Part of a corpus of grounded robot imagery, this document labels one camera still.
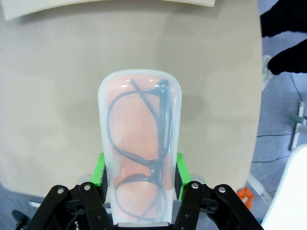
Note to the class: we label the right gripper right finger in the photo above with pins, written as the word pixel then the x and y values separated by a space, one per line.
pixel 211 210

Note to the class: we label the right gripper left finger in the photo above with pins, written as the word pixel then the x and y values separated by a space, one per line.
pixel 72 208

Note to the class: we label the clear plastic glasses case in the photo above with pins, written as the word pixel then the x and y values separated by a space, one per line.
pixel 104 134

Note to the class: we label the black-framed glasses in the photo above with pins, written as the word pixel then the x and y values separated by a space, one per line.
pixel 165 119

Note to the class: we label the brown cardboard shipping box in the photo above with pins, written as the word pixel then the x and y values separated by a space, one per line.
pixel 96 3

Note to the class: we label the orange cloth on floor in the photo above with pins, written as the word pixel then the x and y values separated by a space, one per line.
pixel 244 192

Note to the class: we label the black round knob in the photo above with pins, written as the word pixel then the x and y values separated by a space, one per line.
pixel 20 216

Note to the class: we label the white rounded table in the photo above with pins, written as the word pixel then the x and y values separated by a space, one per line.
pixel 292 191

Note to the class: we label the white pole with green clamp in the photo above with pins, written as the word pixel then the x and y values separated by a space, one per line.
pixel 298 119

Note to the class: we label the person in grey hoodie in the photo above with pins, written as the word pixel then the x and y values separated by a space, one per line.
pixel 287 14

